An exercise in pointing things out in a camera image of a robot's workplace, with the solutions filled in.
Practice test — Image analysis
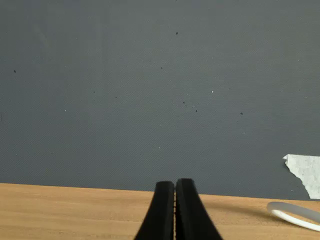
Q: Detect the dark grey mat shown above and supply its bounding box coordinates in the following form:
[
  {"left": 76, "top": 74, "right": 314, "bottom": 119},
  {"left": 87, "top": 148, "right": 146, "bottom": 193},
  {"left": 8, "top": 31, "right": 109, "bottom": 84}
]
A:
[{"left": 0, "top": 0, "right": 320, "bottom": 201}]

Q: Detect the white cable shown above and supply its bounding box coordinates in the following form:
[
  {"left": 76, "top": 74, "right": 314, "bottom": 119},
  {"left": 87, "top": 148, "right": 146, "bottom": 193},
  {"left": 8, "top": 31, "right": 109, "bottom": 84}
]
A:
[{"left": 266, "top": 201, "right": 320, "bottom": 232}]

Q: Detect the white tape strip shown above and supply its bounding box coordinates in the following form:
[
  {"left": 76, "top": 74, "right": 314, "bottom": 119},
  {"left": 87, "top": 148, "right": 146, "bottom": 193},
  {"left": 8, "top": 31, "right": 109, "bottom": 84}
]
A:
[{"left": 282, "top": 153, "right": 320, "bottom": 200}]

